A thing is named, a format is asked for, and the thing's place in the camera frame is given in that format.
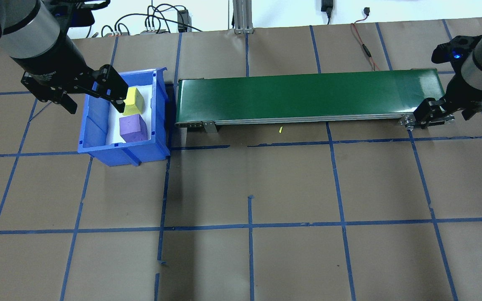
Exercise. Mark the yellow foam block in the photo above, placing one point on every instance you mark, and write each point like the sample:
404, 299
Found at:
135, 102

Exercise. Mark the purple foam block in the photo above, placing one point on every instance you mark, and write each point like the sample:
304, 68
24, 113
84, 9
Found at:
133, 128

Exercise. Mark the blue plastic storage bin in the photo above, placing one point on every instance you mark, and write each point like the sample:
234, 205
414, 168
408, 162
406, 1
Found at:
94, 129

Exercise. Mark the long black power adapter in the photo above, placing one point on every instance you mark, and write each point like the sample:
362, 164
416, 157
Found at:
183, 20

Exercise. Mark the green conveyor belt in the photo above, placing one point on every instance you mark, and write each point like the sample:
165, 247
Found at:
308, 96

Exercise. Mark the small black power adapter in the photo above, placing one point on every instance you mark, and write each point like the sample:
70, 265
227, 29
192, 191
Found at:
327, 8

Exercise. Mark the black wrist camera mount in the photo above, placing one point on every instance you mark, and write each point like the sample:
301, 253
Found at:
454, 52
78, 14

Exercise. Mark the aluminium profile post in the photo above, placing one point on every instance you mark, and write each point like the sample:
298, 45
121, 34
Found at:
243, 16

